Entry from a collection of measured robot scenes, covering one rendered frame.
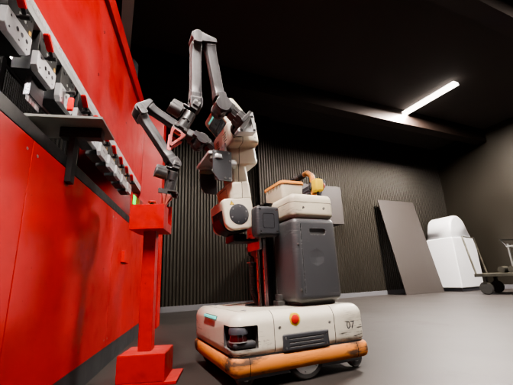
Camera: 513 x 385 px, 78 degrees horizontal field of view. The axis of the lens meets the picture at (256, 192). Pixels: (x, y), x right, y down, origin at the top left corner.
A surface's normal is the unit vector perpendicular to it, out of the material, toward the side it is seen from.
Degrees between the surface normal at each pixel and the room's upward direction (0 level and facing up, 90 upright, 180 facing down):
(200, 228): 90
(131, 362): 90
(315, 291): 90
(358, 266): 90
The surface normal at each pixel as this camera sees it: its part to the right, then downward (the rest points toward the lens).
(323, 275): 0.40, -0.26
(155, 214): 0.07, -0.27
